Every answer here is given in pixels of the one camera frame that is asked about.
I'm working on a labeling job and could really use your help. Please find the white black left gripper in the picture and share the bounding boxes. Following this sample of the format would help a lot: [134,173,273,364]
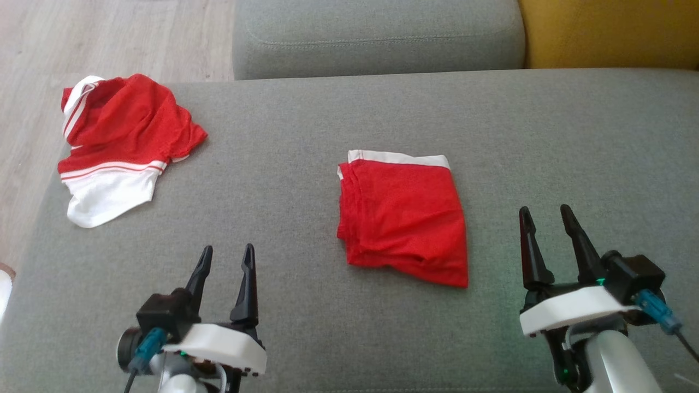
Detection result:
[162,243,268,393]

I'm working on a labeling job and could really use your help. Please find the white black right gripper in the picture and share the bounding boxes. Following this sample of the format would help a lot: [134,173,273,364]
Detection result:
[518,204,643,391]

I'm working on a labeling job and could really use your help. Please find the red shorts with white trim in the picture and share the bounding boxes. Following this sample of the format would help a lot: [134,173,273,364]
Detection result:
[336,150,469,289]

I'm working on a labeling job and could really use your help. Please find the red white basketball jersey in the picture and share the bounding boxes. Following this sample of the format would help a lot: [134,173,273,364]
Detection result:
[57,74,208,229]

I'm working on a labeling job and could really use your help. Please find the grey sofa seat cushion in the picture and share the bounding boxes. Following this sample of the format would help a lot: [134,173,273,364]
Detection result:
[0,68,699,393]

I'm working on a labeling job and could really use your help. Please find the yellow sofa cushion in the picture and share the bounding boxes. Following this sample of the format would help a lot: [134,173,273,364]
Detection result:
[518,0,699,70]

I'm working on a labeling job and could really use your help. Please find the grey sofa back cushion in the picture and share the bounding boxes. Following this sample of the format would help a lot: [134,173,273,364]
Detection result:
[233,0,526,81]

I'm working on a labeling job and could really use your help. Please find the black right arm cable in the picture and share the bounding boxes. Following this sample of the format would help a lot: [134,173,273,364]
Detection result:
[674,326,699,364]

